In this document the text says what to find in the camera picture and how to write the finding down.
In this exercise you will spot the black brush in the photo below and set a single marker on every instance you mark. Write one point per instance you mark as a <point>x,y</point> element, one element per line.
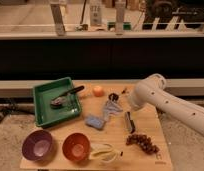
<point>129,123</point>

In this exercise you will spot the orange fruit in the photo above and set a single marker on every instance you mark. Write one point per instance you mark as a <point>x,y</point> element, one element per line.
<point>98,91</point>

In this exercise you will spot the blue sponge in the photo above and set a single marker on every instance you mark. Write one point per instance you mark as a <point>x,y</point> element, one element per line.
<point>95,122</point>

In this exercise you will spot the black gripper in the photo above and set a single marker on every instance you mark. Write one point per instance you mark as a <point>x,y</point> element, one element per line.
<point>113,97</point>

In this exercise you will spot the green plastic tray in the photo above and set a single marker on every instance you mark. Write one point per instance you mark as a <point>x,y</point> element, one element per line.
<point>45,115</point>

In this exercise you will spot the wooden board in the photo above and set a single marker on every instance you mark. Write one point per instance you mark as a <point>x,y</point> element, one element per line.
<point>114,133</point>

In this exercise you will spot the purple bowl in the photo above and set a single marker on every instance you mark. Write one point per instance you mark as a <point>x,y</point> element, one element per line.
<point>38,145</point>

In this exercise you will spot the yellow banana in bowl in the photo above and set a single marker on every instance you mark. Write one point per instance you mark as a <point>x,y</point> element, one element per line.
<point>105,153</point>

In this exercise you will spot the black handled spatula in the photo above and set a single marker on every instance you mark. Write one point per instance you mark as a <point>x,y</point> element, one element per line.
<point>58,101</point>

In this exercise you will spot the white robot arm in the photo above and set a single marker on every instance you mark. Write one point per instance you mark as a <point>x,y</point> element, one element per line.
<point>152,90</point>

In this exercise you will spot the bunch of dark grapes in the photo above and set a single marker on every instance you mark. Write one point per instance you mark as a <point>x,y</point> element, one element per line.
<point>144,142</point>

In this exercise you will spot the red bowl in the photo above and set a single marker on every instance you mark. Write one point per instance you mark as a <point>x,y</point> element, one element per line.
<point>76,147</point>

